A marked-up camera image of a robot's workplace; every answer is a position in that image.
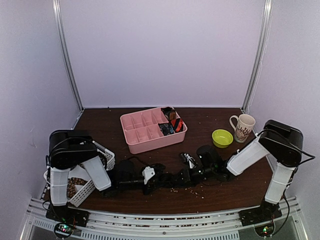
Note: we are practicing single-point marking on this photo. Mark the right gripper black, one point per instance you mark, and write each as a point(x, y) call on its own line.
point(187, 177)

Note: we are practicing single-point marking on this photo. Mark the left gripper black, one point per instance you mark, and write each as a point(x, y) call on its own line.
point(150, 187)

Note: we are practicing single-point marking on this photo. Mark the black necktie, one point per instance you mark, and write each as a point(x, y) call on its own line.
point(176, 182)

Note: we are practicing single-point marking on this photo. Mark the white perforated plastic basket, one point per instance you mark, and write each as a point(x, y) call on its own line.
point(90, 185)

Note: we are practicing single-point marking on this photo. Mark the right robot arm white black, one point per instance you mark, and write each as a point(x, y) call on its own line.
point(279, 140)

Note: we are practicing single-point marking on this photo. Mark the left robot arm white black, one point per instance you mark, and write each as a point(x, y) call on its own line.
point(69, 149)

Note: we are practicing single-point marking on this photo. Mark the green plastic bowl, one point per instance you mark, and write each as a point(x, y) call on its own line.
point(222, 138)

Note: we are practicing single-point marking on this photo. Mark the rolled blue patterned tie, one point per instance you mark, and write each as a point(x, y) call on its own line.
point(166, 128)

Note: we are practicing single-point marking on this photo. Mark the rolled orange black tie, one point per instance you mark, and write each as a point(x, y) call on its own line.
point(177, 124)

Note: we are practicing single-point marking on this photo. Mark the pink divided organizer tray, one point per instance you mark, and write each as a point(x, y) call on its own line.
point(142, 133)

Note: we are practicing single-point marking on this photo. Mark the rolled brown tie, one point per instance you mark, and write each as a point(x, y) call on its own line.
point(169, 113)

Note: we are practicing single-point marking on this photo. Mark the white patterned mug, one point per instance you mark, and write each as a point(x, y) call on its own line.
point(242, 126)

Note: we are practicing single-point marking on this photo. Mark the brown patterned necktie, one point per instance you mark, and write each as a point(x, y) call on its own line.
point(73, 182)

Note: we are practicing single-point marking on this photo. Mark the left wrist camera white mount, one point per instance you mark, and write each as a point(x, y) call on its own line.
point(151, 171)

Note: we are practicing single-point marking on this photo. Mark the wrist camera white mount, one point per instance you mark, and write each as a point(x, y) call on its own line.
point(151, 171)
point(188, 160)

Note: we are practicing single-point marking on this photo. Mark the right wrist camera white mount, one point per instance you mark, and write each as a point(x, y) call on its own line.
point(188, 160)

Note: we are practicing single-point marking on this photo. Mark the aluminium front rail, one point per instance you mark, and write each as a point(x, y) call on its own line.
point(219, 225)

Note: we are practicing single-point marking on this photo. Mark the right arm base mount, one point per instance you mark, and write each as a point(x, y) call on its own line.
point(257, 215)

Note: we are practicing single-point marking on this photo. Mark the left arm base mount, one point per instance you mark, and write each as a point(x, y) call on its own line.
point(69, 216)

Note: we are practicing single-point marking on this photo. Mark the right aluminium frame post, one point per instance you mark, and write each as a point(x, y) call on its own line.
point(261, 47)

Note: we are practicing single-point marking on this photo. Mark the aluminium frame post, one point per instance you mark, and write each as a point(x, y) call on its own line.
point(261, 47)
point(65, 53)

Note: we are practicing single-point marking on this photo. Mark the left aluminium frame post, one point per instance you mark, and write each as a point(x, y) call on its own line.
point(65, 53)

